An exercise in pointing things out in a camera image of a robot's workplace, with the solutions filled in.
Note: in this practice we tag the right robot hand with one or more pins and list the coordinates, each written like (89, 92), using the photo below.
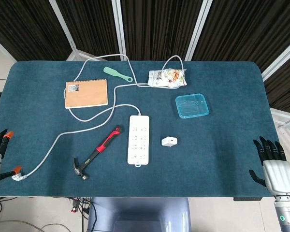
(279, 176)

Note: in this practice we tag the white plug adapter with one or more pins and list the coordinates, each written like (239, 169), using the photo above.
(169, 141)

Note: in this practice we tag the white power strip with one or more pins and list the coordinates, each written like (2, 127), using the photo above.
(138, 142)

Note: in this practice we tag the black table control box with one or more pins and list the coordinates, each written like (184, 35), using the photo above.
(246, 199)

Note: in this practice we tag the teal table mat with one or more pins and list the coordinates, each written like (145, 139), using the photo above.
(207, 157)

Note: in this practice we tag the dark folding screen panel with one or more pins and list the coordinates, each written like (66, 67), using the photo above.
(287, 87)
(159, 24)
(244, 29)
(19, 24)
(91, 24)

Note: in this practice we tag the black and red hammer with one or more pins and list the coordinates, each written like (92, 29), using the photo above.
(104, 145)

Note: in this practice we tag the blue plastic container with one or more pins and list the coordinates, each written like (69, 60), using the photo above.
(192, 106)

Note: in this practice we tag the brown spiral notebook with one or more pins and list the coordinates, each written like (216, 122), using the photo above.
(87, 94)

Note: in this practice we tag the blue-grey robot torso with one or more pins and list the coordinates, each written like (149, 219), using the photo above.
(137, 212)

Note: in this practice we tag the green plastic brush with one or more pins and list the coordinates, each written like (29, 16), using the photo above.
(111, 71)

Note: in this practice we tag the white snack bag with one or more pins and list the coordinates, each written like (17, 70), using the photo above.
(166, 77)

